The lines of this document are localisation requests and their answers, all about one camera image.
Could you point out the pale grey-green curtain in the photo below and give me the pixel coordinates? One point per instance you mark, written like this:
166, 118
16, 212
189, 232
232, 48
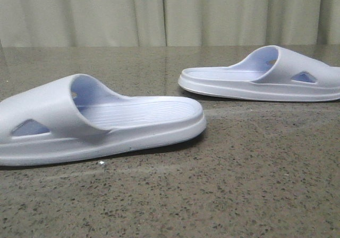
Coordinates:
99, 23

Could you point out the light blue slipper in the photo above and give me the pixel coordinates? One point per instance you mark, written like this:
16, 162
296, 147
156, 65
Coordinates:
77, 118
270, 73

